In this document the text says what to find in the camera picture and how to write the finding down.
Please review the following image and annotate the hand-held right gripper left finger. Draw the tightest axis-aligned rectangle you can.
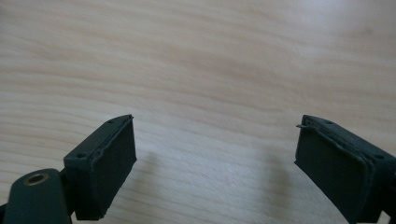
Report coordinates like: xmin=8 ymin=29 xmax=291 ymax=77
xmin=63 ymin=114 xmax=138 ymax=221

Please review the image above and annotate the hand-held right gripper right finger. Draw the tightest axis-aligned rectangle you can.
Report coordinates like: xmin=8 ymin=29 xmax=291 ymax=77
xmin=294 ymin=114 xmax=396 ymax=224

